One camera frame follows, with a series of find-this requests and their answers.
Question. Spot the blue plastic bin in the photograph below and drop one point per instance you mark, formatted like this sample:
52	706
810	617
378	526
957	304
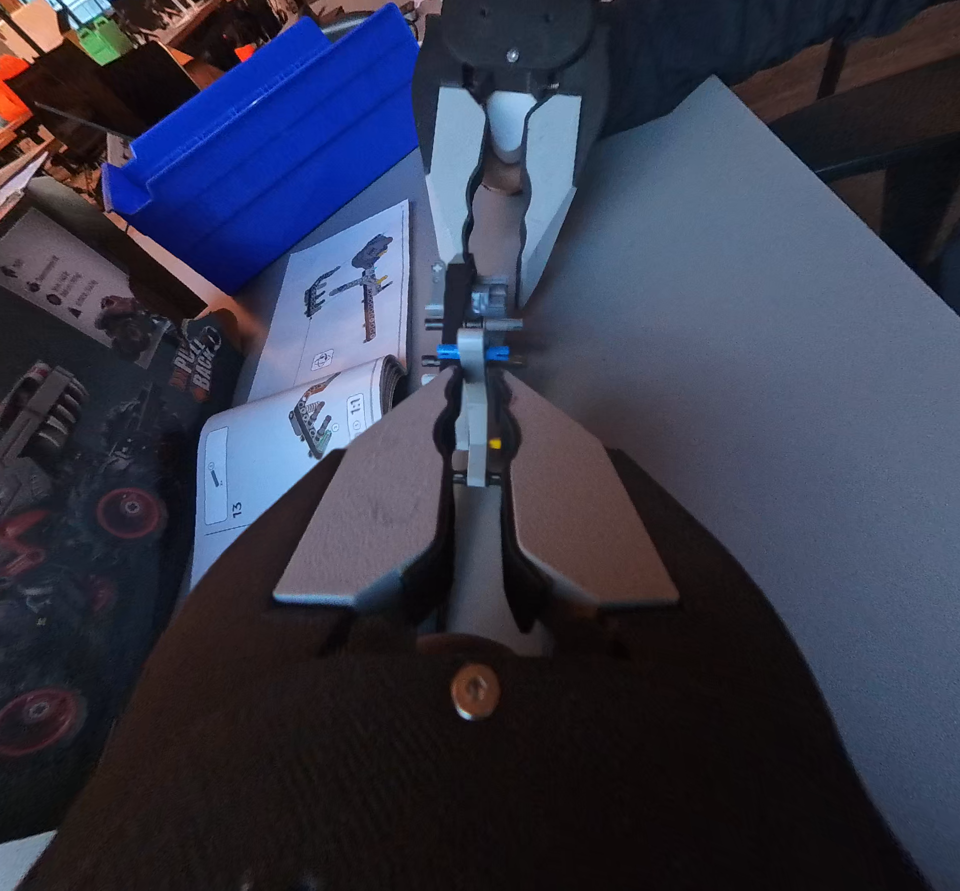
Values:
262	156

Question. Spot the green plastic bin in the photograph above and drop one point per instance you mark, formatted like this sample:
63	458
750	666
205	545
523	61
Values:
101	40

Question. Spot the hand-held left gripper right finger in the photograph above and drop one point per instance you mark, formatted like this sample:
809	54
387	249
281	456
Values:
592	523

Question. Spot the black chair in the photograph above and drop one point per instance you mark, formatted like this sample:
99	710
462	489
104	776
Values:
885	141

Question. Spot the person's right forearm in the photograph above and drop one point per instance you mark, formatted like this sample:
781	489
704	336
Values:
750	6

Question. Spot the lego instruction booklet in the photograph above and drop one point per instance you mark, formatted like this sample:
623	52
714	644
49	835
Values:
337	306

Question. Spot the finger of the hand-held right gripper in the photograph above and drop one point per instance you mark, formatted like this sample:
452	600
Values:
454	156
555	156

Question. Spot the dark lego box truck picture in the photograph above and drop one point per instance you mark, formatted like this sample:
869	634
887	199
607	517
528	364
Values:
75	456

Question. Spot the grey and black lego assembly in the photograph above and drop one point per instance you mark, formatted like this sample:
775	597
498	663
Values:
472	381

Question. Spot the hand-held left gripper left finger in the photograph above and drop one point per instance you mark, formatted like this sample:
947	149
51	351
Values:
367	523

